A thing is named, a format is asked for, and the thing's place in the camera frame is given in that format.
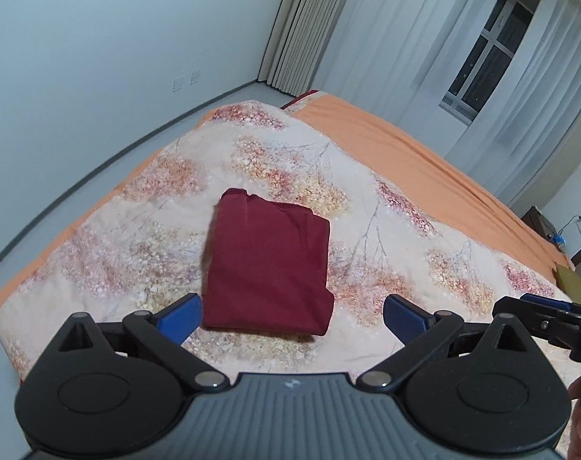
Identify dark red garment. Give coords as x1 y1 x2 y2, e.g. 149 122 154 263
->
203 188 335 337

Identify olive green pillow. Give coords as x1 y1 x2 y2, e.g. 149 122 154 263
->
555 265 581 304

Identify blue object on nightstand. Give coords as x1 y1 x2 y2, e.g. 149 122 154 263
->
552 234 566 246

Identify dark wooden nightstand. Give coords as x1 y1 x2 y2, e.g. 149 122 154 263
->
521 205 556 243

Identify floral cream quilt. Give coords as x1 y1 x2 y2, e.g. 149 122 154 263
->
0 99 579 384

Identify orange bed sheet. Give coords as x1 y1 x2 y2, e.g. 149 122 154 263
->
0 92 574 322

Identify white sheer curtain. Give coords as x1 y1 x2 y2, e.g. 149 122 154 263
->
314 0 581 205

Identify beige pleated curtain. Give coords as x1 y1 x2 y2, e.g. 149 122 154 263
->
257 0 346 98

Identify window with dark frame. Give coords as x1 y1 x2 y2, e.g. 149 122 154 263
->
440 0 534 126

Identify white wall sockets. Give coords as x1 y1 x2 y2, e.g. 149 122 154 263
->
172 69 202 94

